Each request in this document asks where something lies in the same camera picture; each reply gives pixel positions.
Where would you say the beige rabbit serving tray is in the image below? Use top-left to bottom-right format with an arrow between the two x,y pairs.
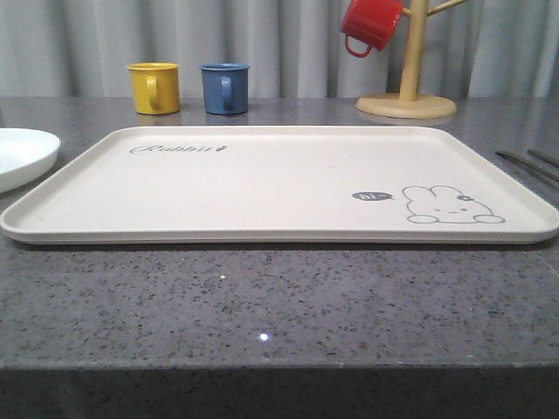
1,126 -> 558,244

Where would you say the wooden mug tree stand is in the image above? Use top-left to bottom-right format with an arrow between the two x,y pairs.
355,0 -> 466,119

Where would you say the white round plate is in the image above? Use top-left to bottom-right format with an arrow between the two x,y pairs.
1,127 -> 61,193

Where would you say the blue enamel mug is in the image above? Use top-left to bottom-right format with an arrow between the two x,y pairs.
200,63 -> 250,115

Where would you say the silver chopstick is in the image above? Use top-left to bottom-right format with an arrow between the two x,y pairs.
528,149 -> 559,168
495,150 -> 558,188

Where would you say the red enamel mug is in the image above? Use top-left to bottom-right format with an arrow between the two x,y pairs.
341,0 -> 404,58

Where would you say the yellow enamel mug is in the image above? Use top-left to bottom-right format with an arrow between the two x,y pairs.
127,62 -> 180,115

